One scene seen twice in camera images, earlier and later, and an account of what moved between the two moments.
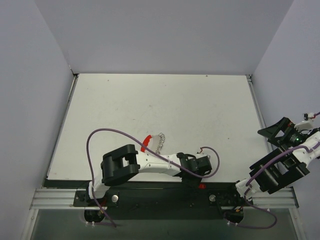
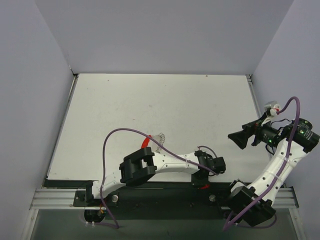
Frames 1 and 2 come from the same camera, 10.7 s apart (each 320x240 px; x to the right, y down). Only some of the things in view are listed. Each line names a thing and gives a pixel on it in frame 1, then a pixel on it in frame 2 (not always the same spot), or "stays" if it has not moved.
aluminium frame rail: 55,199 stays
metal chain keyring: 161,144 stays
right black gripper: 285,132 -> 254,133
